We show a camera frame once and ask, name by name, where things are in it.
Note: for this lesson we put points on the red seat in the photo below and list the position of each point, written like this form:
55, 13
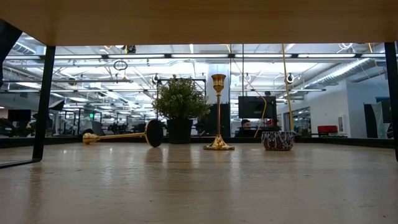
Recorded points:
327, 129

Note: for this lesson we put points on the wooden riser shelf black legs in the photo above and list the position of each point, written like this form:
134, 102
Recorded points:
199, 21

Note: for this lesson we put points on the short gold candlestick holder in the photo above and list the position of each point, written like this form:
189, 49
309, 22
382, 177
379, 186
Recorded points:
218, 124

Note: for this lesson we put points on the candle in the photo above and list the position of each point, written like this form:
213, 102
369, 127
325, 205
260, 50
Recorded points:
277, 140

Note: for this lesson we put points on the green potted plant black pot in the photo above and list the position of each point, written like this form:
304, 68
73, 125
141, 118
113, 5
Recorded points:
180, 99

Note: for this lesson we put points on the black aluminium table frame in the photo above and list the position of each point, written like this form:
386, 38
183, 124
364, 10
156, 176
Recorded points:
342, 141

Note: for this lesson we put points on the person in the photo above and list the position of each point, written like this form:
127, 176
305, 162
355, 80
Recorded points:
245, 124

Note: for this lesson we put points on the black television screen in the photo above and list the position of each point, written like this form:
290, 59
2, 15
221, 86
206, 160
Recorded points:
256, 107

